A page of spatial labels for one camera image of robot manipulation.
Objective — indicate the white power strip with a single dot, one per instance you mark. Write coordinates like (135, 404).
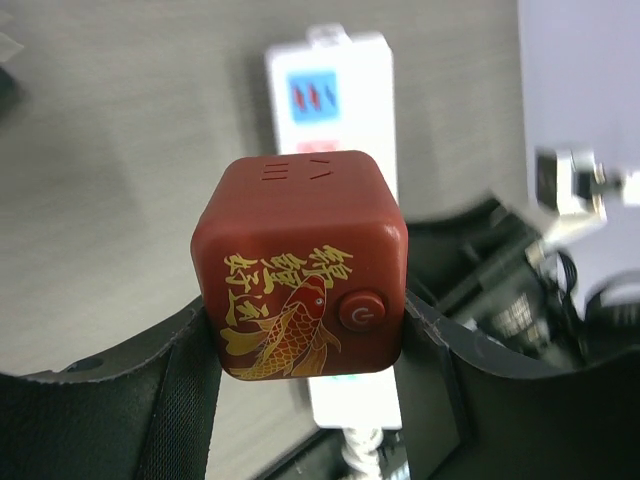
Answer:
(335, 91)

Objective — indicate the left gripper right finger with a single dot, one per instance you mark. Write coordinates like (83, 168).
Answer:
(472, 409)

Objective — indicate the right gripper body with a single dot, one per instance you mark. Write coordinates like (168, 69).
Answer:
(473, 267)

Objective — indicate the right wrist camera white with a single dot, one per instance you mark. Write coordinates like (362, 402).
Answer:
(572, 187)

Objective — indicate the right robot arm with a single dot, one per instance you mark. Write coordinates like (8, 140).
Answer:
(605, 326)

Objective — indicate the red-brown plug adapter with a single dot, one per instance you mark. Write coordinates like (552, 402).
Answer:
(302, 261)

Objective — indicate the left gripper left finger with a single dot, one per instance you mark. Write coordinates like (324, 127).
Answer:
(143, 409)

